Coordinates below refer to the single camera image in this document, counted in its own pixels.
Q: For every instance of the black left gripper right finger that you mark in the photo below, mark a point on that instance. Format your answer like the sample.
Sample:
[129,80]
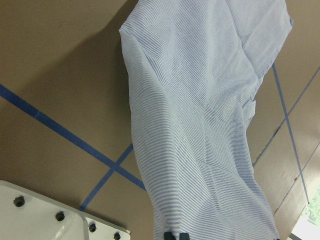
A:
[183,236]

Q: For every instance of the blue striped button shirt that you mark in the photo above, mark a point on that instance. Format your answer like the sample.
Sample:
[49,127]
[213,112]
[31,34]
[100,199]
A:
[194,68]

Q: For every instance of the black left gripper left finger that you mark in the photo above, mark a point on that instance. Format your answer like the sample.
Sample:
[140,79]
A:
[168,236]

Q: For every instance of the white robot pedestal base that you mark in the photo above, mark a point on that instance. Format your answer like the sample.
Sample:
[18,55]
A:
[27,215]

